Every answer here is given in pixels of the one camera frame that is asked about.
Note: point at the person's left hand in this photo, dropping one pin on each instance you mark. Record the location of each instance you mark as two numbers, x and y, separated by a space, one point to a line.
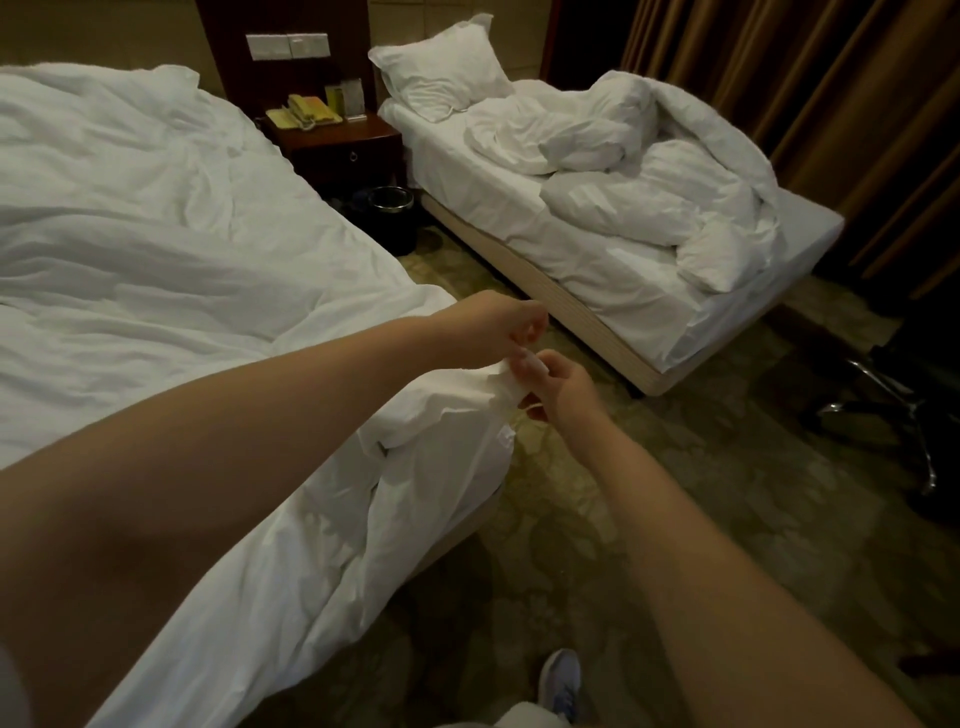
495 327

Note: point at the person's right hand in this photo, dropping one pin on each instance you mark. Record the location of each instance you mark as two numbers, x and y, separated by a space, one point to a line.
558 390

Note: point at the white bed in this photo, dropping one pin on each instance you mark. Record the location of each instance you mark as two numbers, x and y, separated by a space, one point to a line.
600 285
458 540

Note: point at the white pillow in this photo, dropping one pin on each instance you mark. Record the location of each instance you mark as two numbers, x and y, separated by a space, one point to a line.
443 68

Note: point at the white duvet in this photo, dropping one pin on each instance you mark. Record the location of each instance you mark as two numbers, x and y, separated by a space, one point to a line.
165 225
645 180

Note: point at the person's right forearm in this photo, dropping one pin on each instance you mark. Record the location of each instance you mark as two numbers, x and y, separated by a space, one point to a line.
720 600

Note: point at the person's left forearm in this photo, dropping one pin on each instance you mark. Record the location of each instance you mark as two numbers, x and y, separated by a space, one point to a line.
195 465

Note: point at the person's white printed shirt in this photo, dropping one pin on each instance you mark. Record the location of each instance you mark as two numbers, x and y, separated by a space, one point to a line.
503 716

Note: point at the black trash bin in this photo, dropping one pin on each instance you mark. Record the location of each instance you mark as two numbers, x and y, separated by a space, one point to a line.
393 218

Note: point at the dark wooden nightstand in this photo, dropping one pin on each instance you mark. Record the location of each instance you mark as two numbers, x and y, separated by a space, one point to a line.
345 150

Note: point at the beige telephone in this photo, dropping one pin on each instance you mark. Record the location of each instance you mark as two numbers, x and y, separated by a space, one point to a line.
308 111

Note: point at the tan padded headboard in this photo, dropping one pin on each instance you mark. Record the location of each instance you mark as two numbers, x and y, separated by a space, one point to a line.
510 23
105 30

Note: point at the black office chair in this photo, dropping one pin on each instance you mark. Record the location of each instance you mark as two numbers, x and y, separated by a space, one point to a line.
900 390

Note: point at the brown curtain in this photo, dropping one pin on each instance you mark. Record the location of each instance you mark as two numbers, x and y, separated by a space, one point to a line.
825 105

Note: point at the white wall switch panel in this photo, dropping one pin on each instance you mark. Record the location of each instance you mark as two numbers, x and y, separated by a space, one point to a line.
288 47

